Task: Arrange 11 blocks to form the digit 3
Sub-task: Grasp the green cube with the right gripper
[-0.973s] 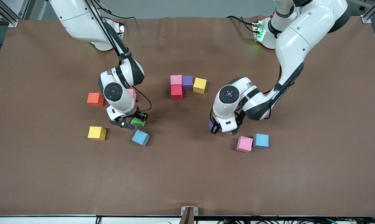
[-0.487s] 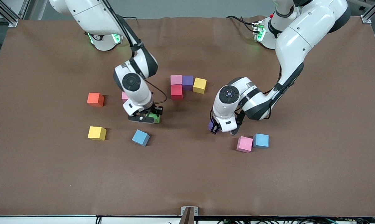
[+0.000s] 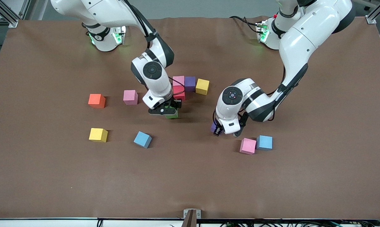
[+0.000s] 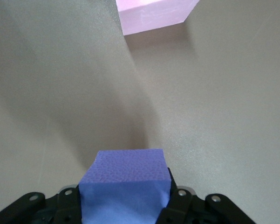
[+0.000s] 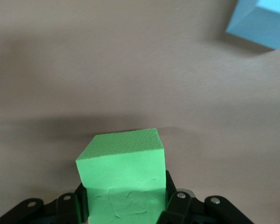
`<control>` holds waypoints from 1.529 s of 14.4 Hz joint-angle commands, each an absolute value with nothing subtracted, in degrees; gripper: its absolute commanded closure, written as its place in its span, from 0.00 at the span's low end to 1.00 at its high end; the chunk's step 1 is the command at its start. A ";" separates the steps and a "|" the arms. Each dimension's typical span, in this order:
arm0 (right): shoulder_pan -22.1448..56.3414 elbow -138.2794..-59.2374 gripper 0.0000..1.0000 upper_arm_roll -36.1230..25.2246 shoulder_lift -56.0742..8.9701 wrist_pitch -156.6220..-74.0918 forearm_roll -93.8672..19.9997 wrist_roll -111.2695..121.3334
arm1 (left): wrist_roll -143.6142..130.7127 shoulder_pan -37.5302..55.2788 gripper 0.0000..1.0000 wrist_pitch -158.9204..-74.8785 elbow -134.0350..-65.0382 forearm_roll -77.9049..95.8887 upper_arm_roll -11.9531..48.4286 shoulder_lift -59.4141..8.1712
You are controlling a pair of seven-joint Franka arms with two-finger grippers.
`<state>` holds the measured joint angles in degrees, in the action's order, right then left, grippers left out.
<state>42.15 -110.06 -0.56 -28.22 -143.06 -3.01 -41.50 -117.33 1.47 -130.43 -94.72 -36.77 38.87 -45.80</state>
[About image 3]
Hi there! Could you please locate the black cable on table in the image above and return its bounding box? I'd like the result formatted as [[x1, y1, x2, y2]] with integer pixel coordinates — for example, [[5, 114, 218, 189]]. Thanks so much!
[[229, 15, 260, 32]]

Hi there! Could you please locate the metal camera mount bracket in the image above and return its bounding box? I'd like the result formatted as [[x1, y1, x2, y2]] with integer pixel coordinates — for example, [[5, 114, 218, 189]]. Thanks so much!
[[183, 209, 202, 227]]

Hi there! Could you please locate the aluminium frame profile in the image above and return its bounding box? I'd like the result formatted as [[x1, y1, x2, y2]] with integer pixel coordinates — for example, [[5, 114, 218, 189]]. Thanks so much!
[[0, 0, 19, 28], [365, 0, 380, 25]]

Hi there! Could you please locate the yellow foam cube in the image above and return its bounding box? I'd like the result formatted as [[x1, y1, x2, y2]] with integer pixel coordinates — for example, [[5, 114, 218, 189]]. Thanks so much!
[[89, 128, 108, 143], [196, 79, 210, 96]]

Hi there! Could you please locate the brown table cover mat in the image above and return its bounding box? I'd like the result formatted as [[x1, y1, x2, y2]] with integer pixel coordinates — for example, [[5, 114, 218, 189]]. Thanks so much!
[[0, 16, 380, 220]]

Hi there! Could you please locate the light blue foam cube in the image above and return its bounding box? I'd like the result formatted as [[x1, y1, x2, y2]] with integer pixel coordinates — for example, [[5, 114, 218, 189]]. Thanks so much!
[[133, 131, 152, 149], [256, 135, 273, 151]]

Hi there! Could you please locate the orange foam cube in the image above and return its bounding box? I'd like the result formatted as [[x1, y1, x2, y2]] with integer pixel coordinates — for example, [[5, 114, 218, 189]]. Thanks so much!
[[88, 94, 106, 109]]

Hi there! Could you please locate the red foam cube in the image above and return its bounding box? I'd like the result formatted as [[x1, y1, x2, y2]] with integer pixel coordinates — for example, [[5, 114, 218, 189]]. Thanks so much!
[[173, 85, 186, 101]]

